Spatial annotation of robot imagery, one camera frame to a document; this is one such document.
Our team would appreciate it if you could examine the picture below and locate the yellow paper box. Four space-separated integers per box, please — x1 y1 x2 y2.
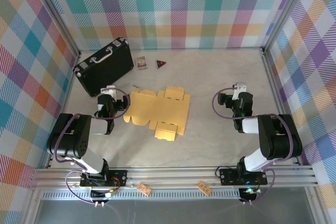
123 85 192 141

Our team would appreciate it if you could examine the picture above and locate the small card box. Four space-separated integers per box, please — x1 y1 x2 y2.
135 55 148 71

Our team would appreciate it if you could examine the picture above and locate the black briefcase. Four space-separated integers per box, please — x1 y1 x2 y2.
72 37 134 98

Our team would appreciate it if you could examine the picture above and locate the orange paper tag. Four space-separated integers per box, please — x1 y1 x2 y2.
136 182 152 196
196 180 212 196

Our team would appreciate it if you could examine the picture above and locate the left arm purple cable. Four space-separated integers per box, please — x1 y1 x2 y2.
53 87 131 205

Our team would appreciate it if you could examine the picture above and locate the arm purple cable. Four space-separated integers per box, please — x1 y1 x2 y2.
53 87 131 205
212 86 295 205

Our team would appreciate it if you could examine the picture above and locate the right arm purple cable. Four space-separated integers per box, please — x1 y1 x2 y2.
212 86 295 205

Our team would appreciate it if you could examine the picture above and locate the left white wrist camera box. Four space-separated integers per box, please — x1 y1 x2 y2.
101 84 117 101

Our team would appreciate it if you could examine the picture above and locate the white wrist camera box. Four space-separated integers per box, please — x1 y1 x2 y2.
101 84 117 101
232 82 247 100

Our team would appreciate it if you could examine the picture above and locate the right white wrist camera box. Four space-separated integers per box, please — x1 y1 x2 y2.
232 82 247 100

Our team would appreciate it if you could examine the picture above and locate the aluminium side rail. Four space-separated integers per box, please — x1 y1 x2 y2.
45 53 81 169
261 48 302 167

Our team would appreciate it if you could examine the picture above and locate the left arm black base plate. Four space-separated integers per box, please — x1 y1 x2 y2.
79 168 129 188

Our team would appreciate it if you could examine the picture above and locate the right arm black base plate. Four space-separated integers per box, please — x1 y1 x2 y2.
219 167 268 186

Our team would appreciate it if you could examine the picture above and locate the connector board with wires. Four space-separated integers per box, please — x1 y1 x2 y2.
238 187 263 205
90 189 116 208

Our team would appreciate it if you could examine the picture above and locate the aluminium rail beam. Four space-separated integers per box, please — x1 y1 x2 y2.
28 165 320 190

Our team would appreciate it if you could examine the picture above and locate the perforated metal cable tray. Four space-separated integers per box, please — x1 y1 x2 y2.
39 191 245 201

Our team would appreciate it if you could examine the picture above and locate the aluminium frame post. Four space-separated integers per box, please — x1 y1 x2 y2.
30 0 81 57
261 0 316 56

